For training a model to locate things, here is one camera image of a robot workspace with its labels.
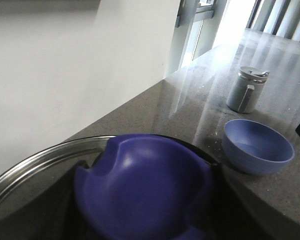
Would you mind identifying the grey window frame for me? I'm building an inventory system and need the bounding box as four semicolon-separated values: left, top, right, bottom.
164;0;227;76

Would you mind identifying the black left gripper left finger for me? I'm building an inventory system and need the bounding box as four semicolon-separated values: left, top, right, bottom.
0;161;89;240

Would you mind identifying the blue plastic bowl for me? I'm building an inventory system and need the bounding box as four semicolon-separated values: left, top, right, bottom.
222;119;295;176

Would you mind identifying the grey seasoning jar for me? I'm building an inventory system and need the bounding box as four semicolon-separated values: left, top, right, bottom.
226;66;270;114

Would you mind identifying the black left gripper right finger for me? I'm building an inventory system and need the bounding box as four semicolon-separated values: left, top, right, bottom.
210;163;300;240

